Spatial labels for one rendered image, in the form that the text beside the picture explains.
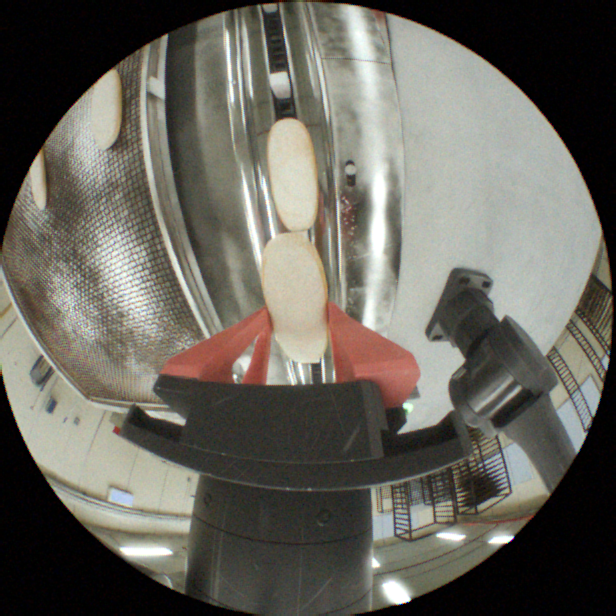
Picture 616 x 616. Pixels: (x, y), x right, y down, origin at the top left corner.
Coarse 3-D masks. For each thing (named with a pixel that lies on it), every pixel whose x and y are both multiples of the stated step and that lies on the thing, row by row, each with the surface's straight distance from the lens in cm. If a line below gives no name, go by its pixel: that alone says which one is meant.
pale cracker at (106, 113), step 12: (108, 84) 25; (120, 84) 24; (96, 96) 25; (108, 96) 24; (120, 96) 23; (96, 108) 24; (108, 108) 23; (120, 108) 22; (96, 120) 23; (108, 120) 22; (120, 120) 22; (96, 132) 23; (108, 132) 22; (108, 144) 22
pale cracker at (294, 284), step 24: (288, 240) 10; (264, 264) 11; (288, 264) 10; (312, 264) 10; (264, 288) 11; (288, 288) 11; (312, 288) 11; (288, 312) 12; (312, 312) 11; (288, 336) 13; (312, 336) 13; (312, 360) 15
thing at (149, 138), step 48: (144, 96) 20; (48, 144) 34; (144, 144) 19; (48, 192) 32; (96, 192) 23; (48, 240) 33; (48, 288) 39; (144, 288) 21; (192, 288) 18; (48, 336) 53; (96, 336) 34; (144, 336) 26
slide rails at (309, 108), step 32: (256, 32) 25; (288, 32) 24; (256, 64) 22; (256, 96) 20; (320, 96) 19; (256, 128) 18; (320, 128) 18; (256, 160) 18; (320, 160) 17; (320, 192) 17; (320, 224) 18; (320, 256) 18
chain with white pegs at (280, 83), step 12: (276, 12) 29; (276, 24) 27; (276, 36) 25; (276, 48) 24; (276, 60) 23; (276, 72) 22; (288, 72) 22; (276, 84) 18; (288, 84) 18; (276, 96) 20; (288, 96) 20
